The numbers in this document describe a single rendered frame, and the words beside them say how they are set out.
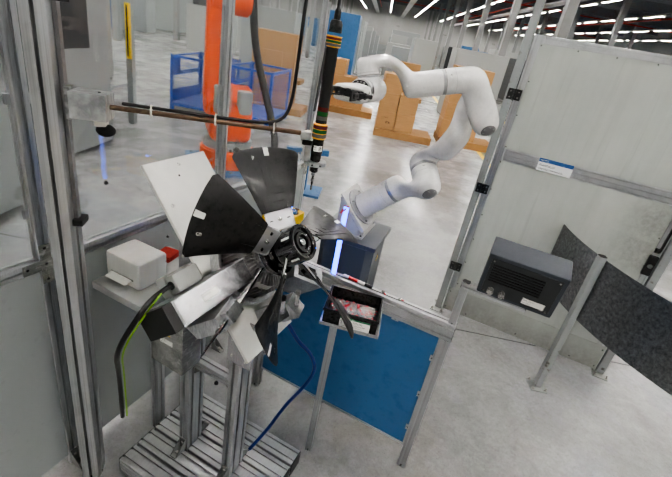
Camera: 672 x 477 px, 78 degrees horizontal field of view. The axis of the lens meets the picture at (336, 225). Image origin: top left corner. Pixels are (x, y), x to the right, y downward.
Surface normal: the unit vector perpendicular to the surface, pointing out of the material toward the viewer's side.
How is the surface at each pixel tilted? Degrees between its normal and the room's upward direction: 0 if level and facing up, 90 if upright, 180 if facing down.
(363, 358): 90
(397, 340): 90
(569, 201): 90
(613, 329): 90
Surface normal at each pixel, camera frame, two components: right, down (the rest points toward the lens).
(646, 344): -0.91, 0.03
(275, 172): 0.26, -0.37
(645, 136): -0.44, 0.31
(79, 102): 0.15, 0.44
